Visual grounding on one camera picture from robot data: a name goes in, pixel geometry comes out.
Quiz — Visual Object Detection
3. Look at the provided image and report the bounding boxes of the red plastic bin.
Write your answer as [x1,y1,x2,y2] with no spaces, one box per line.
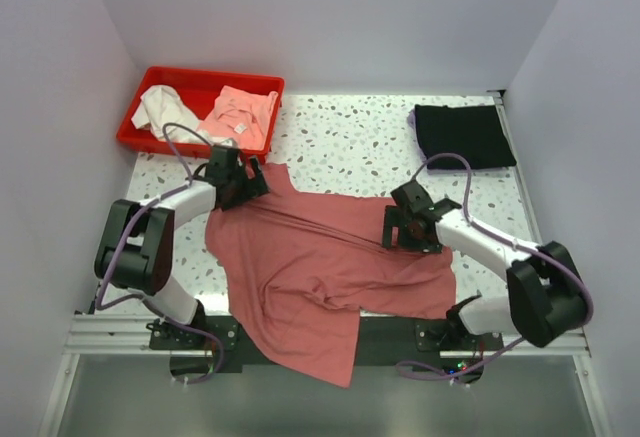
[116,66,285,163]

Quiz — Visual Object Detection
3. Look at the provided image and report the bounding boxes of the white t-shirt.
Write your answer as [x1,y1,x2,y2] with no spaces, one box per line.
[131,85,200,141]

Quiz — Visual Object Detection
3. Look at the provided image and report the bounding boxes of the dusty red t-shirt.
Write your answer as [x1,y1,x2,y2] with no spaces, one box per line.
[205,164,456,388]

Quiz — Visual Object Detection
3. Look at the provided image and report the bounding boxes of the aluminium frame rail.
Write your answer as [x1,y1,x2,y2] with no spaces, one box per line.
[65,93,589,357]

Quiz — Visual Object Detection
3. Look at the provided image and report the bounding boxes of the black folded t-shirt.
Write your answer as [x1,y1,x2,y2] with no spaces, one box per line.
[415,105,517,170]

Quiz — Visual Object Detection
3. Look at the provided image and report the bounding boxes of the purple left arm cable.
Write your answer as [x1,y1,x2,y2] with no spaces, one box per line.
[95,122,236,312]

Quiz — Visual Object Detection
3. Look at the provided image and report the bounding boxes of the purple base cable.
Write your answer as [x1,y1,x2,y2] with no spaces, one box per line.
[394,359,481,384]
[169,329,232,385]

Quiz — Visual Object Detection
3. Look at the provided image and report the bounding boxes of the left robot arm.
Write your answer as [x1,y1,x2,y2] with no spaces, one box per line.
[94,146,269,349]

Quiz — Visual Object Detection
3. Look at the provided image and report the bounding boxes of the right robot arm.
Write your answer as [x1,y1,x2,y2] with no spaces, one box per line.
[382,180,594,350]

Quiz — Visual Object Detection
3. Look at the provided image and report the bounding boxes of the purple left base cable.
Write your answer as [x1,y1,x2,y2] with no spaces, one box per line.
[169,329,232,385]

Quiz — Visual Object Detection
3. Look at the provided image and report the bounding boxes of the light pink t-shirt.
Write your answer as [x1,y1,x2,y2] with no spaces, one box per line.
[198,86,279,150]

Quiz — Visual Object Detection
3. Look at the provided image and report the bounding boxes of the lavender folded t-shirt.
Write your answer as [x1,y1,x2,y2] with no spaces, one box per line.
[407,106,434,163]

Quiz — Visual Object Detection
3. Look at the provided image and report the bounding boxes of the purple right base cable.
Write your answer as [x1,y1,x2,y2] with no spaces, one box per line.
[394,359,481,384]

